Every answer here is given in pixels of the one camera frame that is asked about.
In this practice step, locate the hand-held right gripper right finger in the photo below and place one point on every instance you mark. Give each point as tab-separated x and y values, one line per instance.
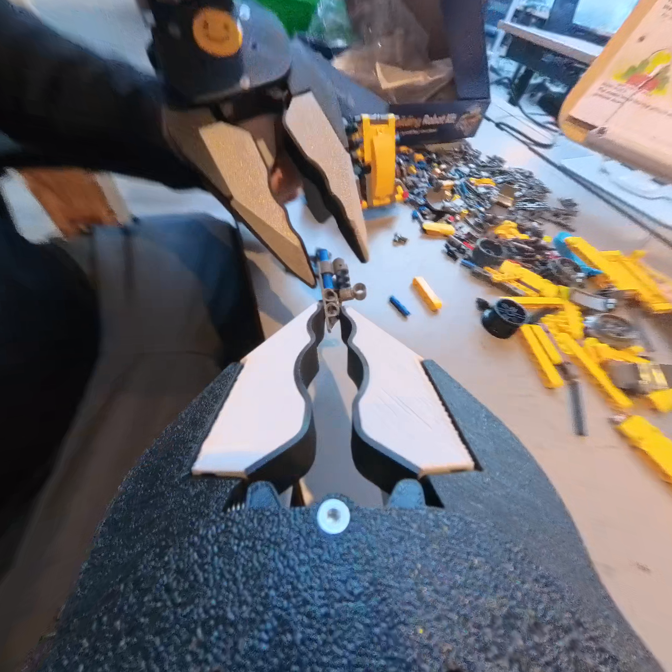
409	414

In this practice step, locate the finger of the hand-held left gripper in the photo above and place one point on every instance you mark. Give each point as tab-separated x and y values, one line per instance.
325	152
246	183

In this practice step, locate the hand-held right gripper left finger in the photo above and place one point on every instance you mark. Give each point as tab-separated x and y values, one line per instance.
257	420

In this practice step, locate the blue toy pin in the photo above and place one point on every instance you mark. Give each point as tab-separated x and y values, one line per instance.
399	306

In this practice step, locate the grey toy connector piece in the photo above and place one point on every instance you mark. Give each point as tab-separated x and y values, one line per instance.
400	239

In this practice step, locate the small grey brick assembly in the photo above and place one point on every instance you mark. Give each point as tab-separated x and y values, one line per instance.
336	294

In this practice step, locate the person's left hand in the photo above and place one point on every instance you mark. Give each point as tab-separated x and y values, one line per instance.
286	181

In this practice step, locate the yellow black toy brick vehicle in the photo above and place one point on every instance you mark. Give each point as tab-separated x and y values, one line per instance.
380	157

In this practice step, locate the green object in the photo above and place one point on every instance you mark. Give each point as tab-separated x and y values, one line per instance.
288	13

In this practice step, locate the yellow toy beam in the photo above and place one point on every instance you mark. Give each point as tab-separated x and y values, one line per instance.
426	294

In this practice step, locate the black toy wheel hub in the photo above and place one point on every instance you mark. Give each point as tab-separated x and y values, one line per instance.
488	252
504	317

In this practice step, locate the dark blue cardboard box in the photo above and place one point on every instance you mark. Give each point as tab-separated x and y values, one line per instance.
467	63

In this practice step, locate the pile of toy brick pieces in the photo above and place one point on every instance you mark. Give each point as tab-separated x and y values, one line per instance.
525	210

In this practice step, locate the light blue curved toy panel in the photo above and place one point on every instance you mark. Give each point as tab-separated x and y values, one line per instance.
569	252

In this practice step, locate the cardboard sign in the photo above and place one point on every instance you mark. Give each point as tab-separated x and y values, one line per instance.
619	94

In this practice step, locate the wooden post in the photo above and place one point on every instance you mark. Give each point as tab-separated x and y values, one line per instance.
68	199

